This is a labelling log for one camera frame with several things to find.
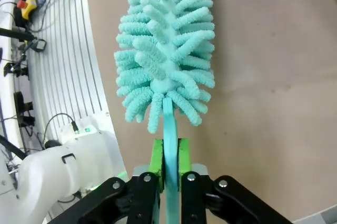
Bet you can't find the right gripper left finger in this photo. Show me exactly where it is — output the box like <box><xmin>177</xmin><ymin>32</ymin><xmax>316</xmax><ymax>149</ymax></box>
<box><xmin>48</xmin><ymin>138</ymin><xmax>165</xmax><ymax>224</ymax></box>

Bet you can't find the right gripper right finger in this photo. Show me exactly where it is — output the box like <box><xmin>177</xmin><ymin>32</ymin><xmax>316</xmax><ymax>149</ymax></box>
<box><xmin>177</xmin><ymin>137</ymin><xmax>293</xmax><ymax>224</ymax></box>

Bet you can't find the teal chenille duster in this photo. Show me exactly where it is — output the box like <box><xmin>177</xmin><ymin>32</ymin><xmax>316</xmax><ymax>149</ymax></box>
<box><xmin>113</xmin><ymin>0</ymin><xmax>217</xmax><ymax>224</ymax></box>

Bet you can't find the small black screen device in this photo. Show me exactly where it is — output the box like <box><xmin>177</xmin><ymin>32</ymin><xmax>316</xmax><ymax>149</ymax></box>
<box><xmin>33</xmin><ymin>38</ymin><xmax>48</xmax><ymax>53</ymax></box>

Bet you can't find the black bar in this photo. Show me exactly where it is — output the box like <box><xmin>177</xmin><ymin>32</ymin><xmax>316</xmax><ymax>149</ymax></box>
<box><xmin>0</xmin><ymin>27</ymin><xmax>36</xmax><ymax>42</ymax></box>

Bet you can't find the yellow red emergency stop button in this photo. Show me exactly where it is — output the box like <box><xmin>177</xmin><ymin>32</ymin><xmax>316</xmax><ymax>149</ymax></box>
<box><xmin>16</xmin><ymin>0</ymin><xmax>39</xmax><ymax>21</ymax></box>

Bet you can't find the black cable with plug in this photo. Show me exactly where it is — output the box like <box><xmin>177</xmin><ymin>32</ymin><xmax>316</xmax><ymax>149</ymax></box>
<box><xmin>42</xmin><ymin>113</ymin><xmax>80</xmax><ymax>146</ymax></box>

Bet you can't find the black clamp bracket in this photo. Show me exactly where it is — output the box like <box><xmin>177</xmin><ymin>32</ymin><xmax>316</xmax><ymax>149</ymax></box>
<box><xmin>3</xmin><ymin>61</ymin><xmax>29</xmax><ymax>77</ymax></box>
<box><xmin>12</xmin><ymin>90</ymin><xmax>36</xmax><ymax>128</ymax></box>

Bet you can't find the slotted aluminium base plate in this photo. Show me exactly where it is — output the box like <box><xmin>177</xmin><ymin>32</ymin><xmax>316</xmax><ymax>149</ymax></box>
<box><xmin>26</xmin><ymin>0</ymin><xmax>126</xmax><ymax>175</ymax></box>

